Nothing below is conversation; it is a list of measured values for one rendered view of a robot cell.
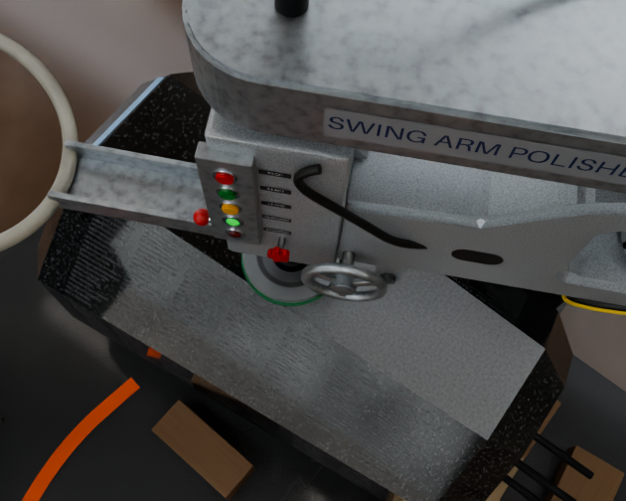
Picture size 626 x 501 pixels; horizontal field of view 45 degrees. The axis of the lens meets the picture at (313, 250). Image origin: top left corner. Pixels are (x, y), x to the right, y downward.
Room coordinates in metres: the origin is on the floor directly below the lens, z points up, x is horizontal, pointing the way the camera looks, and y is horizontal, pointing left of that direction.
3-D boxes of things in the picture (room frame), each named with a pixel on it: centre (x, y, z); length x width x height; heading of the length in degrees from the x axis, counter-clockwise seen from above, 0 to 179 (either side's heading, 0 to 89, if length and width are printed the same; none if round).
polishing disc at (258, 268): (0.59, 0.05, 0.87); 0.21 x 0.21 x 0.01
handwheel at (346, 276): (0.46, -0.06, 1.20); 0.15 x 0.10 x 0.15; 84
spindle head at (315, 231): (0.58, -0.03, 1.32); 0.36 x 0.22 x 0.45; 84
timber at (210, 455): (0.25, 0.28, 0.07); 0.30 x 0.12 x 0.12; 54
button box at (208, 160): (0.48, 0.13, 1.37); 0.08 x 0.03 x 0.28; 84
